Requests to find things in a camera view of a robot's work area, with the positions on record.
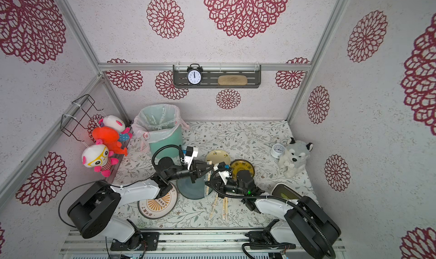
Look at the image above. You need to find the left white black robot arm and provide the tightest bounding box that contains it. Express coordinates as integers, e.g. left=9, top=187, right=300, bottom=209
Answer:
left=67, top=157, right=217, bottom=250

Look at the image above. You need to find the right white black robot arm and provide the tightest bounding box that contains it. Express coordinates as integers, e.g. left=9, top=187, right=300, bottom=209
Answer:
left=198, top=162, right=341, bottom=259

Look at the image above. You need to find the floral table mat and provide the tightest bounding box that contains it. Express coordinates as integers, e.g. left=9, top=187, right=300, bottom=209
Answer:
left=114, top=121, right=316, bottom=229

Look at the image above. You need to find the cream small plate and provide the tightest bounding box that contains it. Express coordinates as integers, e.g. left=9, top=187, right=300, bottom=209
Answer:
left=206, top=149, right=230, bottom=165

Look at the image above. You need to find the yellow patterned plate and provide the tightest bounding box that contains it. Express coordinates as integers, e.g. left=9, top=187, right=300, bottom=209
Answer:
left=230, top=159, right=255, bottom=180

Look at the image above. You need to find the dark green glass plate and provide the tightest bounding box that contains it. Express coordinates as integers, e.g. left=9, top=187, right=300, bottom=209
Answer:
left=176, top=178, right=212, bottom=200

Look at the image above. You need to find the green trash bin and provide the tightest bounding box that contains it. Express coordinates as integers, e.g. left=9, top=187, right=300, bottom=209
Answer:
left=137, top=104, right=184, bottom=160

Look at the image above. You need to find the white digital scale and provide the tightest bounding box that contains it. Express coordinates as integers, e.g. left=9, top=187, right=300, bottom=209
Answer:
left=271, top=183, right=302, bottom=200

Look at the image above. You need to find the white orange sunburst plate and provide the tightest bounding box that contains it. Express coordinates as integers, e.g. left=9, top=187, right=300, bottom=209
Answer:
left=137, top=183, right=178, bottom=220

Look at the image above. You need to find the small white alarm clock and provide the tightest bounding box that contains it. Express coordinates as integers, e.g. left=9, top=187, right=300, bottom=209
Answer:
left=270, top=143, right=286, bottom=159

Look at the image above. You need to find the pink white plush toy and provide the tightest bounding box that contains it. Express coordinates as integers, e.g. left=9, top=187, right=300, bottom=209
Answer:
left=98, top=115, right=133, bottom=139

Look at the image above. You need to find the grey husky plush toy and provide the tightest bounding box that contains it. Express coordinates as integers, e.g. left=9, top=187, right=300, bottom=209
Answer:
left=278, top=137, right=313, bottom=179

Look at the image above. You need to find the red plush toy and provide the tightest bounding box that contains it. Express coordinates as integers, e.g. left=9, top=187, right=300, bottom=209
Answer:
left=92, top=127, right=128, bottom=156

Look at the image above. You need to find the white plush with yellow glasses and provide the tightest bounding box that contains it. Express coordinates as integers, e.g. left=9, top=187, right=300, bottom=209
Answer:
left=81, top=139, right=119, bottom=178

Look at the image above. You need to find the wooden brush on shelf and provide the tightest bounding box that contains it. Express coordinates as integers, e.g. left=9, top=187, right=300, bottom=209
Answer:
left=218, top=75, right=248, bottom=86

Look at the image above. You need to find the black alarm clock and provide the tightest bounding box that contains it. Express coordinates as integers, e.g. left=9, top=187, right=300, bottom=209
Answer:
left=187, top=63, right=203, bottom=85

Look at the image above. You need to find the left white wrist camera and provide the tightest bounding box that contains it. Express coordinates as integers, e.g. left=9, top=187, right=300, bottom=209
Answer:
left=184, top=146, right=199, bottom=170

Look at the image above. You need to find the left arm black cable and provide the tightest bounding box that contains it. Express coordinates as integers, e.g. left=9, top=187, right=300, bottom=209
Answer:
left=57, top=144, right=186, bottom=229

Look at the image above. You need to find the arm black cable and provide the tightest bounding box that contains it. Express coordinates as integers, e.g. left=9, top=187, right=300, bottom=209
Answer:
left=208, top=168, right=338, bottom=259
left=57, top=144, right=186, bottom=229

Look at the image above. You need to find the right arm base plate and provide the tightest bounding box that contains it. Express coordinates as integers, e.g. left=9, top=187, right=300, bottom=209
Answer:
left=245, top=230, right=296, bottom=249

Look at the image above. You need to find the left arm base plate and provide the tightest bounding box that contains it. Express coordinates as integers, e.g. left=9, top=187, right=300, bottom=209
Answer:
left=110, top=231, right=160, bottom=251

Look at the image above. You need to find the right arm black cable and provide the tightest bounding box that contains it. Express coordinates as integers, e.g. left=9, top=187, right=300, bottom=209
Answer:
left=208, top=168, right=338, bottom=259

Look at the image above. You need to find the grey wall shelf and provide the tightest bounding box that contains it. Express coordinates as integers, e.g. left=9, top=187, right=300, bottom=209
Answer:
left=173, top=64, right=262, bottom=89

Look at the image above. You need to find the black wire wall rack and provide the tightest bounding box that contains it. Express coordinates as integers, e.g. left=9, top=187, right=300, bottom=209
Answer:
left=60, top=94, right=103, bottom=142

